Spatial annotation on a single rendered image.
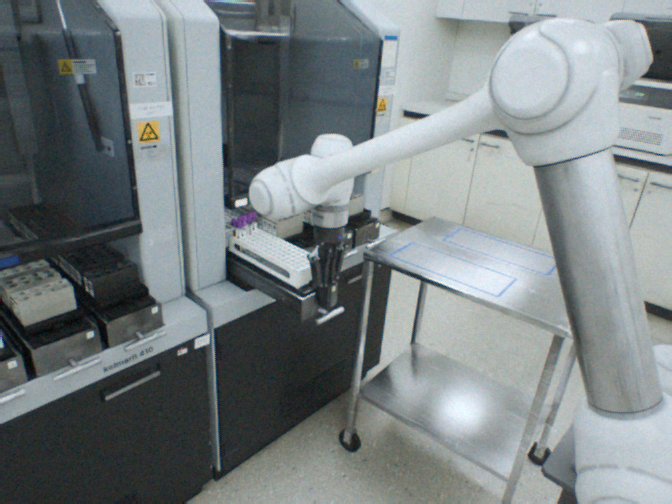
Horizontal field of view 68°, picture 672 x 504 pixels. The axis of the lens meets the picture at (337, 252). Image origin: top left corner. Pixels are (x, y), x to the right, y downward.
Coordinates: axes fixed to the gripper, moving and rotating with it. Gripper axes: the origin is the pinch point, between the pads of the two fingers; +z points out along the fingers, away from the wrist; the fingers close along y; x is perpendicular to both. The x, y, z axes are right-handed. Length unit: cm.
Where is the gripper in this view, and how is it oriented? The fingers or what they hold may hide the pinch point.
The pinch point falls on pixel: (325, 295)
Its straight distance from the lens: 130.0
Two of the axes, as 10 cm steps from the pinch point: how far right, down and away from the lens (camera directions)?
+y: -6.8, 2.8, -6.8
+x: 7.4, 3.3, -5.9
